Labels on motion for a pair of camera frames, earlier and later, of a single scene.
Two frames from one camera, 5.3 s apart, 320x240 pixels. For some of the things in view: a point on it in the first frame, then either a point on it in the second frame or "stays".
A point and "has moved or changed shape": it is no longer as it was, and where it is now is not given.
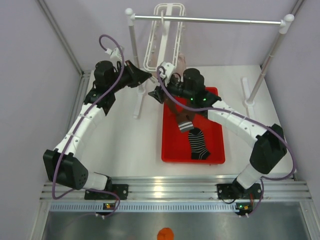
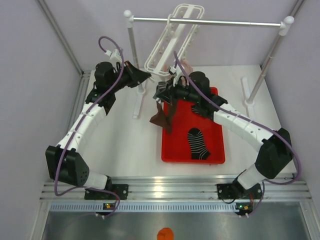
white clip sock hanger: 165,39 has moved or changed shape
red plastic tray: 175,144 stays
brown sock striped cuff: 188,116 → 159,119
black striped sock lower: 199,151 stays
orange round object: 165,233 stays
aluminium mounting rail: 286,187 stays
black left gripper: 137,75 stays
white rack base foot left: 140,92 stays
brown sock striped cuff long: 185,120 → 166,121
